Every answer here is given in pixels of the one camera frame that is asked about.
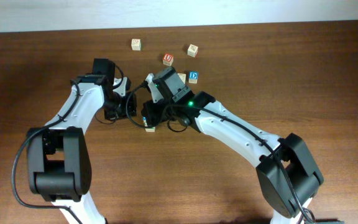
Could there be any plain wooden row block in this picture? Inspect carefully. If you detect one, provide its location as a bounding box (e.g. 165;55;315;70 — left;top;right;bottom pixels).
142;117;155;133

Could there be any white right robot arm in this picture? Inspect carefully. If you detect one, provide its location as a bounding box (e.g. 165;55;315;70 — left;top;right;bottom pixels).
141;67;324;223

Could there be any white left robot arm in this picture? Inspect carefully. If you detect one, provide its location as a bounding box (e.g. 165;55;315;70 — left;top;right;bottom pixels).
27;58;136;223

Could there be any plain wooden block middle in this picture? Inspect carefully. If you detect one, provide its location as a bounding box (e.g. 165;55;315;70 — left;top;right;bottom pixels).
178;73;186;84

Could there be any blue D letter block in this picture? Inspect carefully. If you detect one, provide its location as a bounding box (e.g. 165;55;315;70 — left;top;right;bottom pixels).
188;71;199;83

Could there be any red U letter block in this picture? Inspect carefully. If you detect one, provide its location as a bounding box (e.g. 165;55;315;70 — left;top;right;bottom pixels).
162;54;174;66

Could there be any plain wooden block far right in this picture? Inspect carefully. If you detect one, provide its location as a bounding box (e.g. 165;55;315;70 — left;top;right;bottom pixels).
187;44;198;57

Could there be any plain wooden block far left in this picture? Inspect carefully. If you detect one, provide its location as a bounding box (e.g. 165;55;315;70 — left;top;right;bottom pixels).
131;39;142;51

